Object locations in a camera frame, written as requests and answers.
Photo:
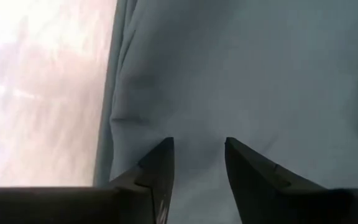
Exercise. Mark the teal grey garment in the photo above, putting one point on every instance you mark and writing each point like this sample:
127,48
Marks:
244,77

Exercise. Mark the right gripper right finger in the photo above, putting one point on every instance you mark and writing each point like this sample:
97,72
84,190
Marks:
275,202

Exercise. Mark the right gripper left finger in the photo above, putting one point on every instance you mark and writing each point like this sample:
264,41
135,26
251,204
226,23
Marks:
104,205

